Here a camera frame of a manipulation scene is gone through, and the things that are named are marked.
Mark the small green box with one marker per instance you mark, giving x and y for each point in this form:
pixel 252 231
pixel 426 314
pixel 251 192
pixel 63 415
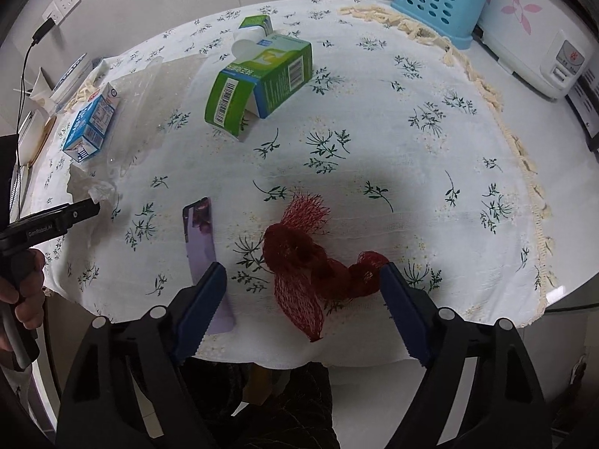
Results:
pixel 255 22

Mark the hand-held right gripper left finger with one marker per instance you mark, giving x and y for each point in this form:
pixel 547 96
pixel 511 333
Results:
pixel 203 309

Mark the purple foil wrapper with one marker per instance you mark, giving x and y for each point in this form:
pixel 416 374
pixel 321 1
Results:
pixel 201 243

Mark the white floral tablecloth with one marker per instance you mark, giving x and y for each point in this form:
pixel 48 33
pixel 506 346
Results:
pixel 374 149

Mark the clear bubble wrap bag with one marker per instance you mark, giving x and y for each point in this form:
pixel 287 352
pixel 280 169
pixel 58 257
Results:
pixel 135 98

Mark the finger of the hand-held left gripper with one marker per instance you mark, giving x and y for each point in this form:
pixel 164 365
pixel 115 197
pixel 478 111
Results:
pixel 79 211

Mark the blue perforated plastic basket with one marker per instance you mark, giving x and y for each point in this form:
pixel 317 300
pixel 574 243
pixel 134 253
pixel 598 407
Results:
pixel 435 0

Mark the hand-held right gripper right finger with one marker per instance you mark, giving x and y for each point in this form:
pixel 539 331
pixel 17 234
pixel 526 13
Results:
pixel 405 309

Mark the white tissue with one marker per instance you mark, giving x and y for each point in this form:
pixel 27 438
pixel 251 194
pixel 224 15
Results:
pixel 89 188

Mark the blue milk carton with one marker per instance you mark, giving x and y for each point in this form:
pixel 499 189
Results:
pixel 91 126

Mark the red mesh net bag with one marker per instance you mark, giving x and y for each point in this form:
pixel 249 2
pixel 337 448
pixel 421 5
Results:
pixel 290 252

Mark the white bottle with green label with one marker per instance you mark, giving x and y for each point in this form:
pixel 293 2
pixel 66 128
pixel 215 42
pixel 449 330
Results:
pixel 245 46

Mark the blue patterned bowl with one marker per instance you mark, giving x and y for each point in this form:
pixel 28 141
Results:
pixel 72 75

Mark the black charger plug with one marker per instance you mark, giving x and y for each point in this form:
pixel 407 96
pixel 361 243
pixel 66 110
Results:
pixel 43 29

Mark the white rice cooker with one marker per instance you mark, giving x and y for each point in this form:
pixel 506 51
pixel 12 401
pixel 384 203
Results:
pixel 524 32

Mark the person's left hand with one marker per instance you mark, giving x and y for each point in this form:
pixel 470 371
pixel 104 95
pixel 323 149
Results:
pixel 33 290

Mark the green cardboard box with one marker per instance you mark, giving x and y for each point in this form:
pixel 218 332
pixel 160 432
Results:
pixel 276 84

